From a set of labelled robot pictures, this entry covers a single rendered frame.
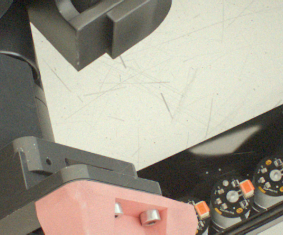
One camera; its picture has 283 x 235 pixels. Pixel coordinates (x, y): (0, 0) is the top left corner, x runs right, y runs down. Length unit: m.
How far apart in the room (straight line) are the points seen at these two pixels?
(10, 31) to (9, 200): 0.09
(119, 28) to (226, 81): 0.18
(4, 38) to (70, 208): 0.11
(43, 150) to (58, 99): 0.25
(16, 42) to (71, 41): 0.03
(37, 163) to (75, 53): 0.10
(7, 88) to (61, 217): 0.07
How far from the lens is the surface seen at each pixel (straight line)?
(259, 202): 0.42
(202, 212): 0.39
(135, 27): 0.33
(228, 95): 0.49
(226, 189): 0.40
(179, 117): 0.48
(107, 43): 0.34
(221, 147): 0.46
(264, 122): 0.47
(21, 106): 0.28
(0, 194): 0.24
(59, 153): 0.25
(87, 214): 0.22
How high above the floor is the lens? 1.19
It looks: 67 degrees down
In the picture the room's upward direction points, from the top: 9 degrees counter-clockwise
